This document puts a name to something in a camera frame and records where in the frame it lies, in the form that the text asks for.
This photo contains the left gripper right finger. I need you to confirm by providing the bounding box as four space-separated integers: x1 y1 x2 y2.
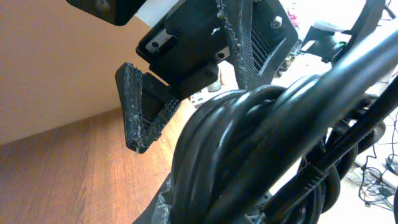
216 0 288 89

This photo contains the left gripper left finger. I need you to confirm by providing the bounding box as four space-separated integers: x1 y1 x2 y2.
115 62 181 154

